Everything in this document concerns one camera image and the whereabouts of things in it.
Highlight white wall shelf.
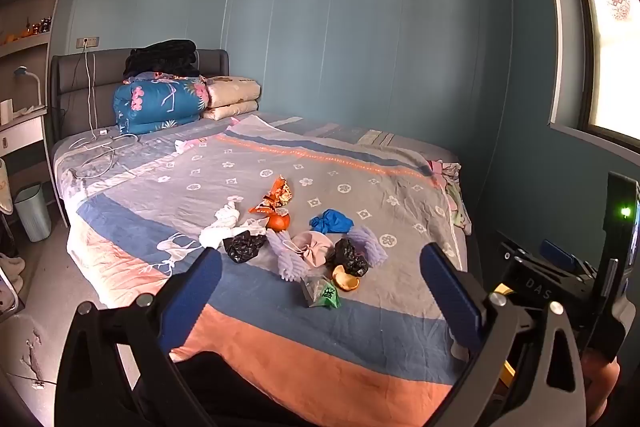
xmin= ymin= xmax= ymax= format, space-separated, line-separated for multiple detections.
xmin=0 ymin=0 xmax=66 ymax=108

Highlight small shelf figurines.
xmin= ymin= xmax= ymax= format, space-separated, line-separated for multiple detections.
xmin=24 ymin=16 xmax=53 ymax=35

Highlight metal frame chair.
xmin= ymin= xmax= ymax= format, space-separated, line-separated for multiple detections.
xmin=0 ymin=207 xmax=26 ymax=323

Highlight pink white small cloth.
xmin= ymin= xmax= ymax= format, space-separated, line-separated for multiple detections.
xmin=173 ymin=138 xmax=208 ymax=155

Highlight black clothes pile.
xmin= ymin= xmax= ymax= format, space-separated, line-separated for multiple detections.
xmin=123 ymin=39 xmax=201 ymax=78

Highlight orange peel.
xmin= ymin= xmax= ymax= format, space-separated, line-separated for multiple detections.
xmin=332 ymin=264 xmax=361 ymax=292

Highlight white tissue wad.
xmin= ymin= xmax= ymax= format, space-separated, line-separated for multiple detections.
xmin=200 ymin=201 xmax=268 ymax=250

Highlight orange snack wrapper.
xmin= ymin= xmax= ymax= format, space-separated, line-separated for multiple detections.
xmin=248 ymin=175 xmax=292 ymax=214

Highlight blue rubber glove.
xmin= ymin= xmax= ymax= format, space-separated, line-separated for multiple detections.
xmin=309 ymin=208 xmax=355 ymax=235

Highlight person's right hand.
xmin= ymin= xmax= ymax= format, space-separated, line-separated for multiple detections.
xmin=580 ymin=349 xmax=623 ymax=427

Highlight striped bed sheet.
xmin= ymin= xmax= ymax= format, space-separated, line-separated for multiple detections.
xmin=272 ymin=116 xmax=401 ymax=148

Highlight pale blue waste bin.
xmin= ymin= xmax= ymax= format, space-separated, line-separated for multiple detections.
xmin=13 ymin=183 xmax=52 ymax=243

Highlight white desk lamp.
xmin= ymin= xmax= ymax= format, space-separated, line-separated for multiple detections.
xmin=14 ymin=66 xmax=42 ymax=108

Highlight red paper window decoration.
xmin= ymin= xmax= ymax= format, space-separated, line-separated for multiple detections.
xmin=607 ymin=0 xmax=632 ymax=22

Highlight white desk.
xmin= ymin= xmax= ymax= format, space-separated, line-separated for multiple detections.
xmin=0 ymin=104 xmax=51 ymax=158

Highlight pink cloth pouch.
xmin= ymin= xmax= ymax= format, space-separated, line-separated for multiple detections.
xmin=291 ymin=230 xmax=335 ymax=269

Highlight white charging cable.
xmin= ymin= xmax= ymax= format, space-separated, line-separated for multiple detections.
xmin=62 ymin=46 xmax=143 ymax=180

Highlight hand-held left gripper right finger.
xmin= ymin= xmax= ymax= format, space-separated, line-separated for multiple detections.
xmin=419 ymin=242 xmax=588 ymax=427

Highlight printed grey blue blanket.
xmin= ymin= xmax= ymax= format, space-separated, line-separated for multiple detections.
xmin=52 ymin=114 xmax=473 ymax=427

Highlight white plush slipper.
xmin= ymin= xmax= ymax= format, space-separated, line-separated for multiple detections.
xmin=0 ymin=254 xmax=26 ymax=294

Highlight green snack packet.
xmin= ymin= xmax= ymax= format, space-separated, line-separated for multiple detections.
xmin=301 ymin=269 xmax=342 ymax=309

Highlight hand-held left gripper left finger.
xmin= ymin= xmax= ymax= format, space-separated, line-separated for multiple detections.
xmin=55 ymin=248 xmax=223 ymax=427

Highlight window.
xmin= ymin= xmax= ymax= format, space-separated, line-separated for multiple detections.
xmin=530 ymin=0 xmax=640 ymax=152

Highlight black plastic bag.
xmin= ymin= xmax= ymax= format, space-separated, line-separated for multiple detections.
xmin=334 ymin=238 xmax=370 ymax=278
xmin=223 ymin=231 xmax=267 ymax=264

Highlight purple fuzzy glove right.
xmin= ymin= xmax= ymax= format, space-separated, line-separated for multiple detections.
xmin=347 ymin=226 xmax=390 ymax=267

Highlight blue floral folded quilt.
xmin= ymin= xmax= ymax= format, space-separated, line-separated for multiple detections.
xmin=113 ymin=74 xmax=210 ymax=136

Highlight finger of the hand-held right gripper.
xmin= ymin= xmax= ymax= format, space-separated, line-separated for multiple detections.
xmin=497 ymin=231 xmax=543 ymax=273
xmin=539 ymin=238 xmax=598 ymax=280

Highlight pastel floral cloth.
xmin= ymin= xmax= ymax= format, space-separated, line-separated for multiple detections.
xmin=429 ymin=159 xmax=473 ymax=236

